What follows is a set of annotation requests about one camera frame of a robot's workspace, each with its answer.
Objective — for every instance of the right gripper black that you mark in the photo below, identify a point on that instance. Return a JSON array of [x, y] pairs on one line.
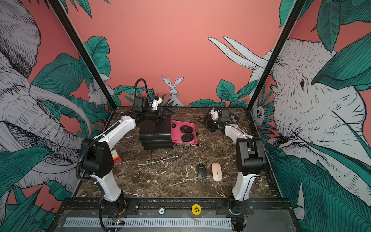
[[209, 123]]

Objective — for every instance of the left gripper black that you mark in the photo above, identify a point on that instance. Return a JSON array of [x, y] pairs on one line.
[[161, 118]]

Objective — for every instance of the black drawer cabinet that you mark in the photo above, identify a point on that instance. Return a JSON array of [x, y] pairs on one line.
[[156, 135]]

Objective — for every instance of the pink drawer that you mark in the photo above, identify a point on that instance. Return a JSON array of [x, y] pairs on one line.
[[183, 133]]

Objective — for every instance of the pink computer mouse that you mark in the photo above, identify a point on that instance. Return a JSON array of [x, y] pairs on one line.
[[217, 172]]

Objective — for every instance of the black computer mouse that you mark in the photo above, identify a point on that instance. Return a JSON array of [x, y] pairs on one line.
[[201, 171]]

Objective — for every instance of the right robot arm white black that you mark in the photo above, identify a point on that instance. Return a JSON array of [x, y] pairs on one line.
[[250, 153]]

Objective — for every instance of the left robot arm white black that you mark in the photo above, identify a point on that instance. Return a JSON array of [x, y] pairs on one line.
[[96, 162]]

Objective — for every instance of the black white checkerboard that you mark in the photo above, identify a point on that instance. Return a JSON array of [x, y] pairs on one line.
[[234, 119]]

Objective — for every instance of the colourful puzzle cube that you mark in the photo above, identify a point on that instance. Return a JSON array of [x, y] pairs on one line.
[[115, 156]]

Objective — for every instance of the yellow round sticker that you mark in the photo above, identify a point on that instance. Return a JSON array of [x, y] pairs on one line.
[[196, 209]]

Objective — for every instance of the white vent strip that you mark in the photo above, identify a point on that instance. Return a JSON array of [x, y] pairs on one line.
[[136, 222]]

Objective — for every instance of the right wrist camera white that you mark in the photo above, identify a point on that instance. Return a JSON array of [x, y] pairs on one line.
[[214, 113]]

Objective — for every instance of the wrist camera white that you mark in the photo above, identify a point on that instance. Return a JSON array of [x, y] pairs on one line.
[[156, 101], [214, 113]]

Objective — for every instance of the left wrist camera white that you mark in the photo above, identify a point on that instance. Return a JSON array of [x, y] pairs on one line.
[[156, 101]]

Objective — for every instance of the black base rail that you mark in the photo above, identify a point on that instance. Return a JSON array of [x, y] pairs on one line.
[[132, 205]]

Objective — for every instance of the right black frame post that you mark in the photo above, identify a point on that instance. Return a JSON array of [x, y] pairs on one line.
[[289, 24]]

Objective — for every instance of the black frame post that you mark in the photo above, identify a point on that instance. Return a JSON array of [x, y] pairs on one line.
[[289, 24], [62, 15]]

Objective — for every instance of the left black frame post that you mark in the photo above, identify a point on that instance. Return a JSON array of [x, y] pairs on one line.
[[62, 15]]

